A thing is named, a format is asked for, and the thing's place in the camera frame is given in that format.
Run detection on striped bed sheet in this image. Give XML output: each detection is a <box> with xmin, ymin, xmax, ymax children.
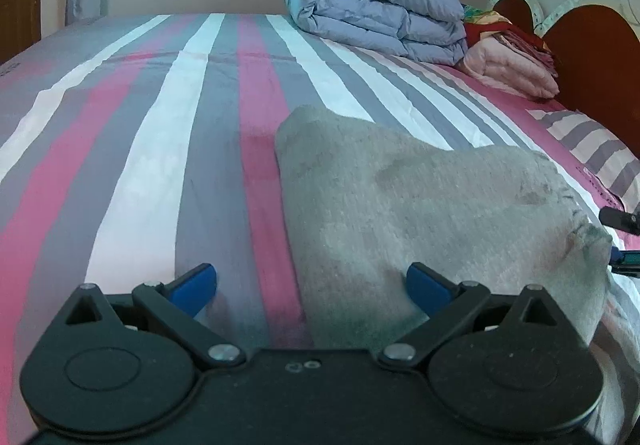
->
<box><xmin>0</xmin><ymin>12</ymin><xmax>640</xmax><ymax>445</ymax></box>

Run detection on striped pillow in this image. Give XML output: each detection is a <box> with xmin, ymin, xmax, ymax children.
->
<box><xmin>527</xmin><ymin>108</ymin><xmax>640</xmax><ymax>212</ymax></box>

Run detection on folded red patterned cloth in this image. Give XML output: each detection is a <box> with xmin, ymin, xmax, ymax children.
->
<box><xmin>462</xmin><ymin>5</ymin><xmax>557</xmax><ymax>72</ymax></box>

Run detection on grey pants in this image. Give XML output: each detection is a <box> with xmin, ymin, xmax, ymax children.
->
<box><xmin>274</xmin><ymin>105</ymin><xmax>614</xmax><ymax>351</ymax></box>

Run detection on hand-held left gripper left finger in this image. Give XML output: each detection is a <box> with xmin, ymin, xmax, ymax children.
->
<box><xmin>62</xmin><ymin>263</ymin><xmax>247</xmax><ymax>370</ymax></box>

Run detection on folded blue-grey duvet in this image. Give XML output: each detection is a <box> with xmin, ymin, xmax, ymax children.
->
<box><xmin>285</xmin><ymin>0</ymin><xmax>469</xmax><ymax>67</ymax></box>

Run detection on red heart-shaped headboard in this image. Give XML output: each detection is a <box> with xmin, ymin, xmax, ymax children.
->
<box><xmin>487</xmin><ymin>0</ymin><xmax>640</xmax><ymax>156</ymax></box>

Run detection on folded pink blanket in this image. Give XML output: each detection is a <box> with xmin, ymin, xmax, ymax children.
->
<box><xmin>455</xmin><ymin>32</ymin><xmax>560</xmax><ymax>100</ymax></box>

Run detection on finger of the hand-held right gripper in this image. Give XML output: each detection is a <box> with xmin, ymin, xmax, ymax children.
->
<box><xmin>598</xmin><ymin>206</ymin><xmax>640</xmax><ymax>237</ymax></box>
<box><xmin>608</xmin><ymin>247</ymin><xmax>640</xmax><ymax>277</ymax></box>

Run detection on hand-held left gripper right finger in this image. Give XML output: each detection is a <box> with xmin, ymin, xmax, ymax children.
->
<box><xmin>377</xmin><ymin>262</ymin><xmax>559</xmax><ymax>370</ymax></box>

